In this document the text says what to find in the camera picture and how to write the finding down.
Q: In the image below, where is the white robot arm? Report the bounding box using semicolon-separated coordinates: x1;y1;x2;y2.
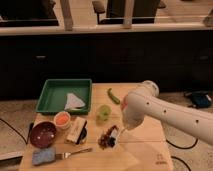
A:
121;80;213;146

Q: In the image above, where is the green plastic cup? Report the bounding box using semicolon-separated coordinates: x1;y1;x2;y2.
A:
98;105;111;121

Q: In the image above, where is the white cup with orange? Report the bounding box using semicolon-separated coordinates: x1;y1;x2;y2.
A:
53;111;70;130

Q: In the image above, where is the brown grape cluster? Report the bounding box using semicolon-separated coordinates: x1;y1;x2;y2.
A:
98;125;119;149

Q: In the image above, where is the orange bowl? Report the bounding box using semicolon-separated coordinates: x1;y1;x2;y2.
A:
120;96;127;111

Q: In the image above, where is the green chili pepper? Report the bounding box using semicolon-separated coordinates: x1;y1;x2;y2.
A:
107;88;120;105

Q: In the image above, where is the wooden block eraser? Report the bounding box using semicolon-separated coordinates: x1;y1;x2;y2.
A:
66;117;87;144

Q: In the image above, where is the white cloth piece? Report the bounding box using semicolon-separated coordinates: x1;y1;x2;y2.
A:
64;93;85;110

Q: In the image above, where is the silver fork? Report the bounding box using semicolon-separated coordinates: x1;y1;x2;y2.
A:
55;148;93;160

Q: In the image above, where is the green plastic tray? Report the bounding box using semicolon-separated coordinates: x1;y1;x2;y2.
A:
36;79;92;115

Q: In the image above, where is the maroon bowl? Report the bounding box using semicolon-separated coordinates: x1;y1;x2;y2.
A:
30;121;57;148

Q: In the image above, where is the blue sponge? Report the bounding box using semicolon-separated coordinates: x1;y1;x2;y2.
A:
32;147;56;166

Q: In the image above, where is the blue black device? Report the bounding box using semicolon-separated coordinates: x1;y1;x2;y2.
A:
184;91;212;108

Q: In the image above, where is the black cable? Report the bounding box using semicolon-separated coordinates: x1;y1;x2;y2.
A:
165;138;200;171
0;118;34;146

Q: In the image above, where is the black left cable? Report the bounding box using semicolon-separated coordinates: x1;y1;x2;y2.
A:
0;118;34;146

